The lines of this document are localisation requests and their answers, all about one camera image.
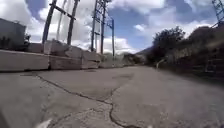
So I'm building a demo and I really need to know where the grey cracked concrete road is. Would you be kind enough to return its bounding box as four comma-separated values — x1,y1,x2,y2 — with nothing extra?
0,65,224,128

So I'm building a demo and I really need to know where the row of concrete barrier blocks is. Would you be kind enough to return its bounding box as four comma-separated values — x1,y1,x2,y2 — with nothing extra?
0,39,134,73

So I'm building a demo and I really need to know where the grey building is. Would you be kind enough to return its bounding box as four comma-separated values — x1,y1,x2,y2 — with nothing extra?
0,17,27,52

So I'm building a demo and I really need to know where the distant hill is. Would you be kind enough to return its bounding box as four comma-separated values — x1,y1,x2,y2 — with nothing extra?
134,46,155,57

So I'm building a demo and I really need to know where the robot's own part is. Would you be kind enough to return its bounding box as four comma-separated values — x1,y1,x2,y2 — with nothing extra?
34,118,53,128

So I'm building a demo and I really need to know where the dark tree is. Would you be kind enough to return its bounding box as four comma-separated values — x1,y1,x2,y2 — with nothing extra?
146,25,186,66

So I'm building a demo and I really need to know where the thin metal pole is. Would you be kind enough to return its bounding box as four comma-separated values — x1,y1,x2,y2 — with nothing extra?
107,18,116,58

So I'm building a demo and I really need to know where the dark wall with fence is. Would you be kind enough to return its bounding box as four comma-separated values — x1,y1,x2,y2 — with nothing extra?
155,49,224,80

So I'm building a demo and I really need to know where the overgrown embankment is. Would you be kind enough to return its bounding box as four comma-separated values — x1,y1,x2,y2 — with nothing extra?
176,22,224,63

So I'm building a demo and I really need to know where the twin-pole power pylon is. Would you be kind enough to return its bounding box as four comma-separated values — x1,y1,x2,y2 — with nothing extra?
41,0,82,47

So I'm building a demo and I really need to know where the steel lattice pylon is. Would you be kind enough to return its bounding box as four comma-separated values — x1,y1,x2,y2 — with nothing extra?
89,0,112,54

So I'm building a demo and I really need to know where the lattice pylon on embankment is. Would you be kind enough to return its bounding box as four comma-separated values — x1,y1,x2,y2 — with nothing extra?
211,0,224,28

